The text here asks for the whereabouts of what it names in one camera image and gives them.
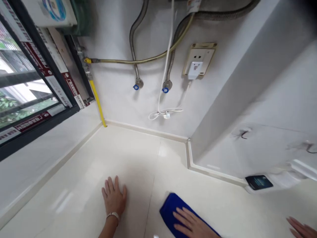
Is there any black framed window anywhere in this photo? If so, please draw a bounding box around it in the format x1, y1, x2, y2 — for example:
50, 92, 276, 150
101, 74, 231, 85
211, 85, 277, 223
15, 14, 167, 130
0, 0, 96, 155

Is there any clear adhesive wall hook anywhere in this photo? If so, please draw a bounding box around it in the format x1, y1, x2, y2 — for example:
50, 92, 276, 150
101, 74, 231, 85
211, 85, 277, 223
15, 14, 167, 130
231, 127, 254, 141
287, 140, 317, 155

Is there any person's right hand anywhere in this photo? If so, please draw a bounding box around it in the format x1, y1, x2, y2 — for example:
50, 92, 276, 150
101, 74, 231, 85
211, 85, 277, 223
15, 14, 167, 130
172, 208, 218, 238

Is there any green gas meter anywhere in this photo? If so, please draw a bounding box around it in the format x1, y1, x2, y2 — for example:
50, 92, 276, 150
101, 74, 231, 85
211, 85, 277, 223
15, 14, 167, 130
69, 0, 92, 38

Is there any person's left hand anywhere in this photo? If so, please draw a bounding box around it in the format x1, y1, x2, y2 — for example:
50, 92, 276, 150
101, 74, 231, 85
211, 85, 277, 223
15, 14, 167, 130
101, 175, 127, 216

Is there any yellow gas pipe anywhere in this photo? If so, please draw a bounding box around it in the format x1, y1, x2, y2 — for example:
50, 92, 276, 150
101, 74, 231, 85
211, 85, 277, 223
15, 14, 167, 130
89, 74, 108, 128

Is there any brass corrugated gas hose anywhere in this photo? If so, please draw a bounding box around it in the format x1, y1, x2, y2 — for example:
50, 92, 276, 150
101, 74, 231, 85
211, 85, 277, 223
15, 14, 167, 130
88, 12, 196, 65

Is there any white charger plug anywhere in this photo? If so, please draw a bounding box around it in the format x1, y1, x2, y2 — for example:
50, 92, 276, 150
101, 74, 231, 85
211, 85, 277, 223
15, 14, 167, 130
187, 60, 204, 81

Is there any white plastic holder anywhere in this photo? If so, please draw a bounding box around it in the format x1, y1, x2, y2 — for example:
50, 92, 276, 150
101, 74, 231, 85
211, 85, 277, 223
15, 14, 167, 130
244, 158, 317, 195

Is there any white power cable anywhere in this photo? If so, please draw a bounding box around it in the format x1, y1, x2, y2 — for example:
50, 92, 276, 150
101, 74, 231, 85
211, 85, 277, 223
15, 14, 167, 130
148, 0, 184, 121

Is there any white wall appliance blue label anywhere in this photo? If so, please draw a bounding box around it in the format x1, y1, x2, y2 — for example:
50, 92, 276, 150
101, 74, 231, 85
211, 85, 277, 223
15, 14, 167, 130
22, 0, 79, 28

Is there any black smartphone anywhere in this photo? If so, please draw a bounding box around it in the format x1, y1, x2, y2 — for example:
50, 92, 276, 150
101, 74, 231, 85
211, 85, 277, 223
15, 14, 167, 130
245, 175, 274, 191

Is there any blue handled water valve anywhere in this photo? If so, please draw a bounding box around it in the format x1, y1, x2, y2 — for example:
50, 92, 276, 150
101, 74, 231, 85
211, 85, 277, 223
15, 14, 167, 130
132, 77, 145, 91
161, 80, 173, 94

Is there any blue microfibre cloth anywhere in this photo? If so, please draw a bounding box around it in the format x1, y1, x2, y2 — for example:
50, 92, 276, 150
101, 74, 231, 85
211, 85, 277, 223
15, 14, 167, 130
159, 193, 221, 238

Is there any gold framed wall socket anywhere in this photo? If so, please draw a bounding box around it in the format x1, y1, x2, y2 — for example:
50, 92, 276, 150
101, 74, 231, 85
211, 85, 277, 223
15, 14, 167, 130
182, 42, 218, 80

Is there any white charger cable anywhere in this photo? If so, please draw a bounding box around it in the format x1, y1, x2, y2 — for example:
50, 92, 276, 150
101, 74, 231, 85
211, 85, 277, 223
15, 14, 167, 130
180, 79, 193, 110

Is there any steel corrugated water hose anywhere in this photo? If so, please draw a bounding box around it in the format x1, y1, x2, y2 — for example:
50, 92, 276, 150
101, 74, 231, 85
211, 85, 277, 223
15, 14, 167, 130
163, 0, 261, 82
129, 0, 150, 81

